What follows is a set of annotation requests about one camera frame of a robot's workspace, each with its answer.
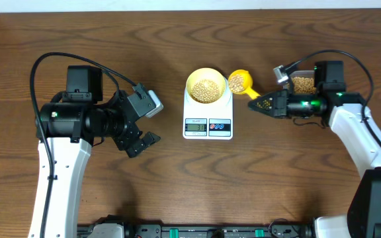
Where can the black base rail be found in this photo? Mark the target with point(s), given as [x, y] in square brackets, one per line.
[116, 226]

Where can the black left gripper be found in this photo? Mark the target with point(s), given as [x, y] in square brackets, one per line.
[132, 132]

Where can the clear plastic container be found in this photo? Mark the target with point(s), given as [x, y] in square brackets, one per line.
[302, 73]

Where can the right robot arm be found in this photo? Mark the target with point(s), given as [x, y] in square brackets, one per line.
[350, 119]

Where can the white digital kitchen scale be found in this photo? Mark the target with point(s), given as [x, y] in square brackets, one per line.
[208, 121]

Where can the yellow plastic bowl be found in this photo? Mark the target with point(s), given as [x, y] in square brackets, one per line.
[206, 73]

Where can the soybeans in scoop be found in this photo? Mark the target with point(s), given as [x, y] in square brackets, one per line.
[235, 82]

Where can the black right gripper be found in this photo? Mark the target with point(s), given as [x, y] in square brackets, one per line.
[278, 103]

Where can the soybeans in container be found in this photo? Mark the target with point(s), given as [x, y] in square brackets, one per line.
[303, 85]

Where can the yellow measuring scoop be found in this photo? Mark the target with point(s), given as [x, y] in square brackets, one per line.
[248, 83]

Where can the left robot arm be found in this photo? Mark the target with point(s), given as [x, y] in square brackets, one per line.
[66, 130]

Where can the soybeans in bowl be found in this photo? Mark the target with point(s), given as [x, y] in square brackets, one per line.
[206, 91]

